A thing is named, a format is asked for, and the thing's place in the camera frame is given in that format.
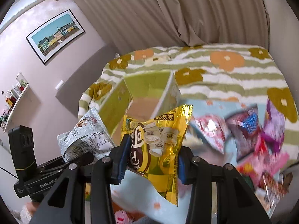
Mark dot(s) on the green cardboard box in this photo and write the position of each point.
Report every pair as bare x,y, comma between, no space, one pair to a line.
141,96

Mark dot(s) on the red white snack bag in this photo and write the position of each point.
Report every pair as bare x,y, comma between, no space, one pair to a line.
214,130

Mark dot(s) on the blue daisy tablecloth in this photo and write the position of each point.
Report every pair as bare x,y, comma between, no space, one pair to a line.
136,193

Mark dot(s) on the beige curtain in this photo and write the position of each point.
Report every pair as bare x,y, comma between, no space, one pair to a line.
133,25

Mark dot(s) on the purple snack bag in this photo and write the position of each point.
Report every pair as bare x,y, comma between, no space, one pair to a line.
273,128

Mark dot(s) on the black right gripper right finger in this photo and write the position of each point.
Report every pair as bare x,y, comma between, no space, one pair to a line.
236,202

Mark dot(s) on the wall shelf with bottles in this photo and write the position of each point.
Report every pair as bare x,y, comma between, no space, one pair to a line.
12,99

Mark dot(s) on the yellow snack bag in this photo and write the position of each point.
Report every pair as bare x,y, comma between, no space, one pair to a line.
155,147

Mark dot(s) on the person's left hand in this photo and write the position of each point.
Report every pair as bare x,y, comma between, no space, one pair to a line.
28,211

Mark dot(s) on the floral striped bed quilt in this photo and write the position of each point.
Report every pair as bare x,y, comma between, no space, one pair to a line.
221,71

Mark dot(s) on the framed houses picture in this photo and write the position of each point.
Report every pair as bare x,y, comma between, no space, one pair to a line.
52,36

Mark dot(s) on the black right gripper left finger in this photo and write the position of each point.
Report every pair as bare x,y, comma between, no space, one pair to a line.
65,202

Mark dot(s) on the white wall switch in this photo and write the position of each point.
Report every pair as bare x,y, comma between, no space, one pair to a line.
59,85

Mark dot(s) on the white printed snack bag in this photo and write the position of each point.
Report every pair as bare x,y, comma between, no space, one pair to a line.
89,135

